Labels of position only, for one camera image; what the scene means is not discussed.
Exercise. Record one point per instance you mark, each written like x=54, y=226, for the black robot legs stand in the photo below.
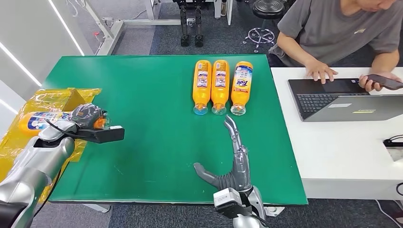
x=185, y=22

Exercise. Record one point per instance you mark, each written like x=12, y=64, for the white desk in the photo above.
x=340, y=151

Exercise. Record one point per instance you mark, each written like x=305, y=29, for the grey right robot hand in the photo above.
x=240, y=173

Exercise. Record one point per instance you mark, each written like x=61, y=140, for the orange detergent bottle blue cap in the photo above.
x=201, y=91

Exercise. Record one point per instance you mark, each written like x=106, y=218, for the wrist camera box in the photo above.
x=104, y=135
x=225, y=198

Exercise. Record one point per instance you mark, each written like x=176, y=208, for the orange detergent bottle clear cap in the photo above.
x=220, y=93
x=34, y=122

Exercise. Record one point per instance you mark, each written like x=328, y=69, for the yellow film-wrapped box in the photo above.
x=47, y=100

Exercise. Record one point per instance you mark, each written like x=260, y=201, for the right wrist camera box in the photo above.
x=225, y=198

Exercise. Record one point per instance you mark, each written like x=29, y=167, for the person's left forearm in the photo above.
x=384, y=61

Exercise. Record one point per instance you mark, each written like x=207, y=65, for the person's left hand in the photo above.
x=366, y=84

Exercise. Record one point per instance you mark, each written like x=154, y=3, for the black smartphone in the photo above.
x=388, y=82

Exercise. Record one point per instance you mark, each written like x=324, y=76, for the black round stool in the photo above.
x=267, y=8

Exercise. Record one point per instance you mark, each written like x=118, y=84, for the person's right hand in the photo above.
x=320, y=70

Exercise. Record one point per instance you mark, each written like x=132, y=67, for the orange Tide bottle logo up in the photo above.
x=241, y=96

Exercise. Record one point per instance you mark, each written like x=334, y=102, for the dark grey laptop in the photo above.
x=330, y=100

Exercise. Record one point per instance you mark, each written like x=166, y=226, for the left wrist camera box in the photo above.
x=104, y=135

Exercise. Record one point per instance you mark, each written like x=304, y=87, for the person's right forearm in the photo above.
x=294, y=47

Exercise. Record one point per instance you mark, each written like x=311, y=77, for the white furniture leg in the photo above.
x=229, y=11

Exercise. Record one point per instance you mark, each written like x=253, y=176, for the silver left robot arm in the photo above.
x=37, y=163

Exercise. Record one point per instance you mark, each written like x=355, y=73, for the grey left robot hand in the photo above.
x=85, y=114

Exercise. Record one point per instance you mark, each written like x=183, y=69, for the white table foot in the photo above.
x=97, y=207
x=275, y=210

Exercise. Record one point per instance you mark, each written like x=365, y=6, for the person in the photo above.
x=330, y=31

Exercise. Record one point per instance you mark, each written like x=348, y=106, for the white metal frame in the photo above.
x=111, y=31

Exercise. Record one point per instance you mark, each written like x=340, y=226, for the green table mat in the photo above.
x=151, y=94

